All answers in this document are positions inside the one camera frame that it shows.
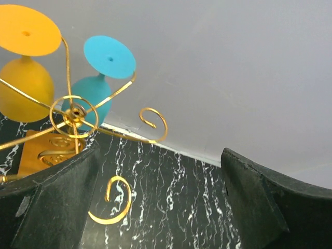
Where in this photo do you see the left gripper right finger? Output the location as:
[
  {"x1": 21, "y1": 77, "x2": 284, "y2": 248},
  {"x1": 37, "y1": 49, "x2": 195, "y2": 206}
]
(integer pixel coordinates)
[{"x1": 220, "y1": 148, "x2": 331, "y2": 248}]

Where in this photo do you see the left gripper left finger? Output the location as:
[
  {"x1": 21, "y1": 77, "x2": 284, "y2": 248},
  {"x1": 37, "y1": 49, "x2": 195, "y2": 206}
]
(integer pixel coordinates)
[{"x1": 1, "y1": 142, "x2": 101, "y2": 248}]

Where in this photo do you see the orange wooden rack base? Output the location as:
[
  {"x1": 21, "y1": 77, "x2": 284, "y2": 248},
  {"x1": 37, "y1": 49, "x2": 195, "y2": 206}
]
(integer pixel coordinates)
[{"x1": 17, "y1": 133, "x2": 76, "y2": 178}]

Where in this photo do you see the orange wine glass left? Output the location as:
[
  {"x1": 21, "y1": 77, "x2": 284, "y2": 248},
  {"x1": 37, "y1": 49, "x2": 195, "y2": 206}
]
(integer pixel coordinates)
[{"x1": 1, "y1": 4, "x2": 62, "y2": 122}]

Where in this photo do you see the teal wine glass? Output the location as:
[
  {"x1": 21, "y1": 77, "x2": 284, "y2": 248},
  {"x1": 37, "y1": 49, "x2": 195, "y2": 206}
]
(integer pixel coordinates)
[{"x1": 61, "y1": 35, "x2": 137, "y2": 132}]

